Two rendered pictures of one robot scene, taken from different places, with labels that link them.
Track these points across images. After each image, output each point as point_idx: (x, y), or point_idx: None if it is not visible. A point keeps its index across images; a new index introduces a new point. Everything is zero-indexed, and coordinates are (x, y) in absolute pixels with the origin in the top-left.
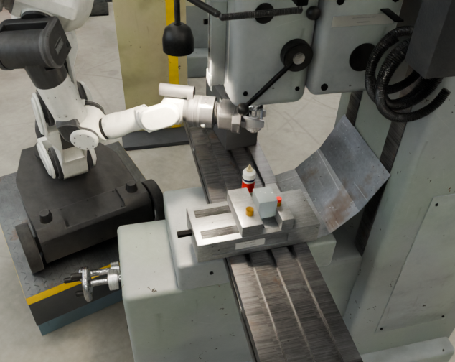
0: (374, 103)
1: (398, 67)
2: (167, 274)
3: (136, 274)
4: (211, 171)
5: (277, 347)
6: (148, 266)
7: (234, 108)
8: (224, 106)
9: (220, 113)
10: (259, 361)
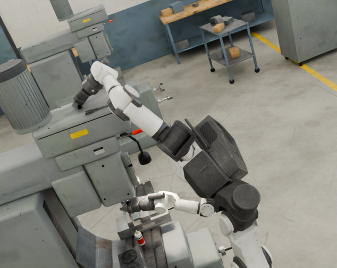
0: (67, 228)
1: (57, 203)
2: (190, 238)
3: (204, 235)
4: (158, 252)
5: (145, 192)
6: (199, 240)
7: (133, 200)
8: (137, 200)
9: (139, 197)
10: (151, 187)
